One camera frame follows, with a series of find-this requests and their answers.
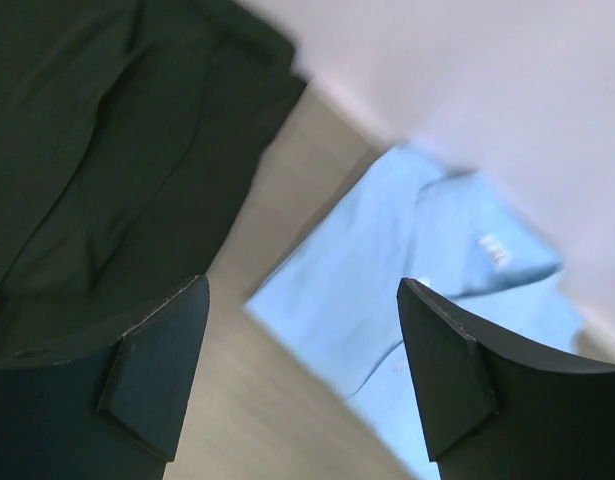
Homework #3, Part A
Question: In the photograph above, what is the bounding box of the black long sleeve shirt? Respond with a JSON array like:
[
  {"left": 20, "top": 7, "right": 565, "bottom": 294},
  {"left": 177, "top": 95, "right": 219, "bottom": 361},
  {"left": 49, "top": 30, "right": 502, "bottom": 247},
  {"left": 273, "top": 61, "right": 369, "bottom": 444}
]
[{"left": 0, "top": 1, "right": 306, "bottom": 359}]

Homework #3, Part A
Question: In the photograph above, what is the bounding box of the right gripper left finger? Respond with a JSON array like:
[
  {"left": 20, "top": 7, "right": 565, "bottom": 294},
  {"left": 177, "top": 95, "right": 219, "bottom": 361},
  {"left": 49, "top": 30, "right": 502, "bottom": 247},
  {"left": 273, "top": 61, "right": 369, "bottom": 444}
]
[{"left": 0, "top": 275, "right": 210, "bottom": 479}]

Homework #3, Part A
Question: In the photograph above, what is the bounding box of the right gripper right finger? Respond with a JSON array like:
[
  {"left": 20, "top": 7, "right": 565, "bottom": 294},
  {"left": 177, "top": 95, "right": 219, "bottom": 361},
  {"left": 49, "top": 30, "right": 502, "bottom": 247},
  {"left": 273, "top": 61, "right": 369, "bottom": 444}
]
[{"left": 397, "top": 279, "right": 615, "bottom": 479}]

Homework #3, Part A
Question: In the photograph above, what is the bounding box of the folded light blue shirt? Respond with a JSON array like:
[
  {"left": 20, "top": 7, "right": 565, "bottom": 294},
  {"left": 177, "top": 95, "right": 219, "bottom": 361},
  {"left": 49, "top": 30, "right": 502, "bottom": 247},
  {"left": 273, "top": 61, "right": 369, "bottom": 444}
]
[{"left": 246, "top": 145, "right": 583, "bottom": 479}]

